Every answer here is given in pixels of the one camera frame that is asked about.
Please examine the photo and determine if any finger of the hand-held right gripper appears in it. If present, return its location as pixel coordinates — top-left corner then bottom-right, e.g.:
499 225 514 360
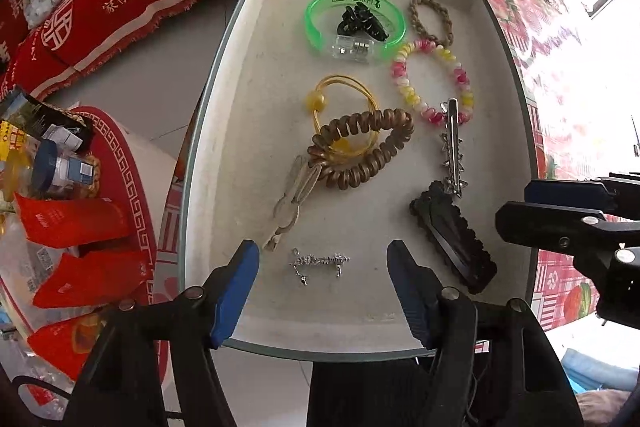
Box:
495 201 640 258
524 176 640 217

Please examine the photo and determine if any silver rhinestone hair clip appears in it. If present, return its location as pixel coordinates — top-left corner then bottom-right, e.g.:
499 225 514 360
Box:
287 248 351 286

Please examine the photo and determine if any red round bin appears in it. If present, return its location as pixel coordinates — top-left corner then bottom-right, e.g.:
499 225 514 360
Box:
0 106 177 408

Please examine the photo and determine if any red printed blanket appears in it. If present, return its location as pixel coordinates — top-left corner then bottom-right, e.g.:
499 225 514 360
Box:
0 0 266 100

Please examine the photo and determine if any dark printed packet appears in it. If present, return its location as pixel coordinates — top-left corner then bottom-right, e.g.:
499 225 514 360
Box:
0 87 96 152

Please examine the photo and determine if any black cable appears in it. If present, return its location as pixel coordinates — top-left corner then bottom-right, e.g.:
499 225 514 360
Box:
11 373 77 404

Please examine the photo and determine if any blue capped bottle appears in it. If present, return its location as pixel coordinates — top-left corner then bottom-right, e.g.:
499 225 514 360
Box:
31 141 99 198

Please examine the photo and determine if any silver spiked hair clip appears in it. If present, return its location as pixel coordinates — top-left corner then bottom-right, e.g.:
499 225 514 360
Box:
439 98 469 198

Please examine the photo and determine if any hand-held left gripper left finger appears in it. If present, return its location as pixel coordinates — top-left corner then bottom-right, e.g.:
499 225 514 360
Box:
65 239 261 427

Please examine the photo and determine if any brown spiral hair tie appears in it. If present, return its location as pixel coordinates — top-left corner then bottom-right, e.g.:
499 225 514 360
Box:
306 107 416 192

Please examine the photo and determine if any pink yellow beaded bracelet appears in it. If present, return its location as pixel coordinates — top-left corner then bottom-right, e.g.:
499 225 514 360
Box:
391 39 475 126

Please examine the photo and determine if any black wavy hair clip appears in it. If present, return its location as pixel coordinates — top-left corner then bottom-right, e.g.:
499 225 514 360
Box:
410 181 498 295

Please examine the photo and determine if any beige rabbit hair clip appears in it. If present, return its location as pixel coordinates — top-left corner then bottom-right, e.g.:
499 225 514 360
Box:
262 154 321 253

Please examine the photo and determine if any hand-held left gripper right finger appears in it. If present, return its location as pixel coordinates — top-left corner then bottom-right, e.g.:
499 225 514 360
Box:
386 239 586 427

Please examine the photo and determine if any brown beaded bracelet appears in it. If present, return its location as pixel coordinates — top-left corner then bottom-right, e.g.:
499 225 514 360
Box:
409 0 454 48

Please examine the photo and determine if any yellow hair tie with bead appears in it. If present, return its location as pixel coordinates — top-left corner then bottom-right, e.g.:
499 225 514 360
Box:
306 74 382 158

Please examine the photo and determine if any red packet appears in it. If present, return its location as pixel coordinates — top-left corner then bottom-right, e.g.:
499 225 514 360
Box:
27 312 109 381
14 193 129 251
32 249 154 309

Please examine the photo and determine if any white jewelry box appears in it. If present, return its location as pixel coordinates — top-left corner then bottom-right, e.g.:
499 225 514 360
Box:
179 0 543 363

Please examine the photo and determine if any green translucent bangle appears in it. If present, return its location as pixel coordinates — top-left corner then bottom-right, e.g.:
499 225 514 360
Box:
304 0 407 66

